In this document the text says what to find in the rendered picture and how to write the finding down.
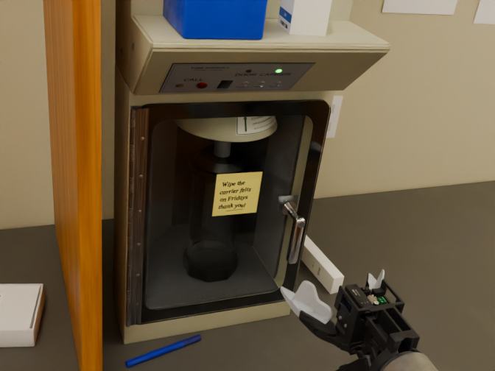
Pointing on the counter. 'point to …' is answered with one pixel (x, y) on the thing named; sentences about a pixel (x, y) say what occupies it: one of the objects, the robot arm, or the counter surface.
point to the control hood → (253, 54)
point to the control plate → (289, 76)
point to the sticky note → (236, 193)
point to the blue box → (216, 18)
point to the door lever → (294, 231)
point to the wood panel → (77, 163)
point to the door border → (137, 198)
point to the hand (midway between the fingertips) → (324, 283)
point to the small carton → (304, 17)
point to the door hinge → (130, 208)
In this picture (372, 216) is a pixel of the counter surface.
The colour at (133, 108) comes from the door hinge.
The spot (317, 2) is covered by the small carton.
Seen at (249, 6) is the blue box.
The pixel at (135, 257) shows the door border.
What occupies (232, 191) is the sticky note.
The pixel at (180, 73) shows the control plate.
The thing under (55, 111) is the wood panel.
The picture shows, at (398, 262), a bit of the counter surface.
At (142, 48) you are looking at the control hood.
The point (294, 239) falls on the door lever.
